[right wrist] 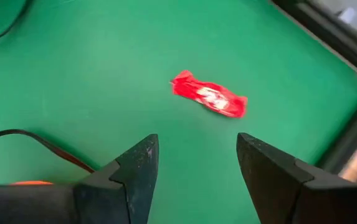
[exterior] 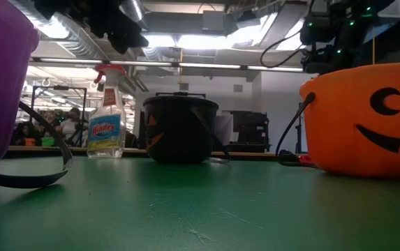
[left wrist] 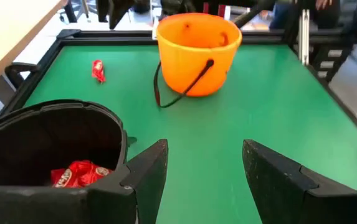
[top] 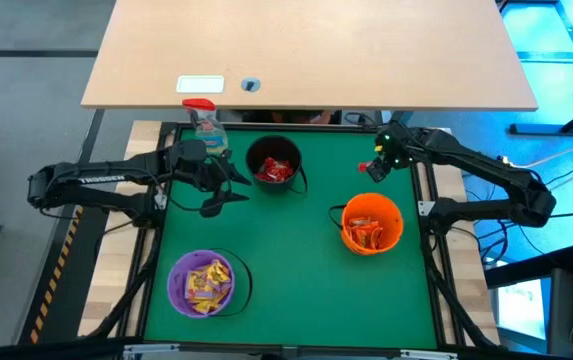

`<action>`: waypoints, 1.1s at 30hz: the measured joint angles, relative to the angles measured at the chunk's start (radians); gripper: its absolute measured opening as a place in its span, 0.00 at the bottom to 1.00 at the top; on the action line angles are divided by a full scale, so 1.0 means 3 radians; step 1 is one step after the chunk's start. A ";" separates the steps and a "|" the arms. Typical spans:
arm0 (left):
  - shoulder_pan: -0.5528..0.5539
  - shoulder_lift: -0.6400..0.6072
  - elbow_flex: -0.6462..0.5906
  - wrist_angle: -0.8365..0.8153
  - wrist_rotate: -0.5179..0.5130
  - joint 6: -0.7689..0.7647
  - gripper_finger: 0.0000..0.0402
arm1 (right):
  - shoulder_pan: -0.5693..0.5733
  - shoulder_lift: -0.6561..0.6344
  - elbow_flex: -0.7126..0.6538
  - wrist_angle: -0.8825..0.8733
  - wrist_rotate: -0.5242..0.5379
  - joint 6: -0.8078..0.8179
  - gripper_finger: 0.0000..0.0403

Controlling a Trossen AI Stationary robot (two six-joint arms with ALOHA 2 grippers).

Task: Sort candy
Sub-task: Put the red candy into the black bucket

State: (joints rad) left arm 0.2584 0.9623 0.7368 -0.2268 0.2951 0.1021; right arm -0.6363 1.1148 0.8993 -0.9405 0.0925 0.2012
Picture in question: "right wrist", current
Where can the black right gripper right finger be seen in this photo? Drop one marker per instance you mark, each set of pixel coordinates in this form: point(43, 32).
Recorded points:
point(290, 202)

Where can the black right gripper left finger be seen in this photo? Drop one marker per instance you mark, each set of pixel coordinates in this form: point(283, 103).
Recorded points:
point(103, 202)

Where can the red KitKat candy pack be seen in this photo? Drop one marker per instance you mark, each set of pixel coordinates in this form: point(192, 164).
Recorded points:
point(209, 93)

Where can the orange pumpkin face bucket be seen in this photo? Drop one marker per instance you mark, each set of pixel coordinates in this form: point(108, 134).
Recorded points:
point(31, 183)

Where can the green table mat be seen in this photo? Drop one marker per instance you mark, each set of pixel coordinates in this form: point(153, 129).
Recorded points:
point(103, 77)

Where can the black aluminium rig frame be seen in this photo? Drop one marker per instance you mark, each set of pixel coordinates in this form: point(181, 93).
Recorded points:
point(337, 37)

